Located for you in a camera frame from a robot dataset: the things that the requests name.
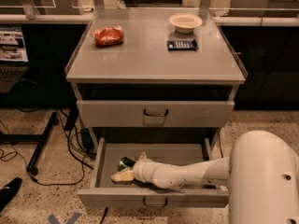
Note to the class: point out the dark blue snack packet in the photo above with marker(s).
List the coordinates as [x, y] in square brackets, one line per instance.
[182, 45]

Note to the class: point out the white paper bowl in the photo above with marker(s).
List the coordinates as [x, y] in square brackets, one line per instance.
[185, 23]

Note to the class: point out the black shoe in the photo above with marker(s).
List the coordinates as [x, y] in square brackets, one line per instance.
[8, 192]

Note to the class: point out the laptop on left desk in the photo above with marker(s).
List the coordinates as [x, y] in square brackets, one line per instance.
[13, 56]

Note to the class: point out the grey drawer cabinet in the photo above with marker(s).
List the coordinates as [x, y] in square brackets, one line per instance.
[142, 68]

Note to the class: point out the closed grey upper drawer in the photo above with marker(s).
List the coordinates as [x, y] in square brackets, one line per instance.
[172, 114]

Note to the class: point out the open grey lower drawer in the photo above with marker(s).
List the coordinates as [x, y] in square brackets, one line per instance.
[103, 192]

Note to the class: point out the black stand leg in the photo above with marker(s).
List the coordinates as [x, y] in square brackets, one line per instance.
[40, 139]

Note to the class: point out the red chip bag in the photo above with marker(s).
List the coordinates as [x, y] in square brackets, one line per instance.
[108, 36]

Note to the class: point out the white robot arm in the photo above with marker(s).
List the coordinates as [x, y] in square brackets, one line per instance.
[261, 174]

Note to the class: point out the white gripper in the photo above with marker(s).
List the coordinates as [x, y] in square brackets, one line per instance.
[142, 171]

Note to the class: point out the green soda can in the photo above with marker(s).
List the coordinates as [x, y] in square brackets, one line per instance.
[125, 163]

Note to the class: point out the clear water bottle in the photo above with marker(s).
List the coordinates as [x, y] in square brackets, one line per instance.
[121, 4]

